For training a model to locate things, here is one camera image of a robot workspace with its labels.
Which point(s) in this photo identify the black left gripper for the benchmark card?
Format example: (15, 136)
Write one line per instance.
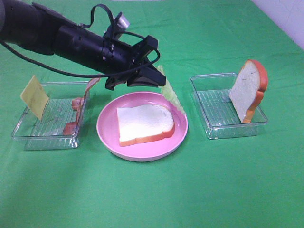
(131, 64)

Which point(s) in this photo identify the green lettuce leaf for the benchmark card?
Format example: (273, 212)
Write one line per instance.
(170, 95)

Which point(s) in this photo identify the bacon strip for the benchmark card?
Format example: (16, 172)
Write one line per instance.
(91, 84)
(70, 128)

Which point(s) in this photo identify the bread slice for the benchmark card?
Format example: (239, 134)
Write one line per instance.
(248, 90)
(144, 124)

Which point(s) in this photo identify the yellow cheese slice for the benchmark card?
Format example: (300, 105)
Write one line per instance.
(34, 96)

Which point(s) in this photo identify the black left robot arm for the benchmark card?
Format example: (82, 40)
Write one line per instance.
(39, 29)

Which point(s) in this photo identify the pink round plate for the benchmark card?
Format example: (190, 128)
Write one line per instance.
(108, 132)

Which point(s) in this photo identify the clear right plastic tray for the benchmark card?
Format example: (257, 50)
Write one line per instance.
(216, 111)

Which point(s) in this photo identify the clear plastic tray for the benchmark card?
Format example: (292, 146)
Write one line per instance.
(216, 111)
(47, 134)

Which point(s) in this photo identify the clear left plastic tray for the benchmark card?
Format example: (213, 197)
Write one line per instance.
(47, 134)

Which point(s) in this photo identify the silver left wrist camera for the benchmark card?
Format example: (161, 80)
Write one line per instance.
(117, 27)

